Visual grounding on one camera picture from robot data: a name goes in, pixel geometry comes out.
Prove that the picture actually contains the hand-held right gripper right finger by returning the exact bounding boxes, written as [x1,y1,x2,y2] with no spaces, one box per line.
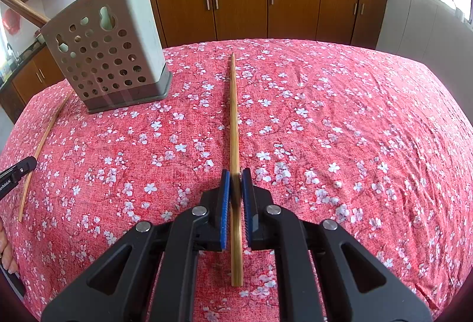
[241,169,433,322]

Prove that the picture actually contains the red floral tablecloth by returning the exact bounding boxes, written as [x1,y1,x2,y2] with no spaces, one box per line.
[0,39,473,322]

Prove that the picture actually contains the wooden kitchen base cabinets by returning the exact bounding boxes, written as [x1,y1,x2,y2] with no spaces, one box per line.
[0,0,388,123]

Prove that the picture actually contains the bamboo chopstick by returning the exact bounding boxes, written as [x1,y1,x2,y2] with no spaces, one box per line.
[0,0,50,27]
[229,53,245,288]
[18,91,74,223]

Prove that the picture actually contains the red hanging bag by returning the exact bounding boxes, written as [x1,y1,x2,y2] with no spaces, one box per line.
[2,8,21,36]

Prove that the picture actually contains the metal faucet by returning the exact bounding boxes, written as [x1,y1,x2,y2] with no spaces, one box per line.
[5,43,19,66]

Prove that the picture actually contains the grey perforated chopstick holder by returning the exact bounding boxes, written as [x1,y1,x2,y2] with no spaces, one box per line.
[39,0,174,114]

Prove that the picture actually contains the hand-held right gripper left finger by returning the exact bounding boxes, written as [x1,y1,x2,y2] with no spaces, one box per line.
[41,170,231,322]

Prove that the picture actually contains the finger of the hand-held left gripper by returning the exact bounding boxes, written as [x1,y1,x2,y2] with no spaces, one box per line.
[0,156,38,197]

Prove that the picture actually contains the person's left hand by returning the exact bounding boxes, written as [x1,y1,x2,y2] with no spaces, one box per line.
[0,216,18,274]

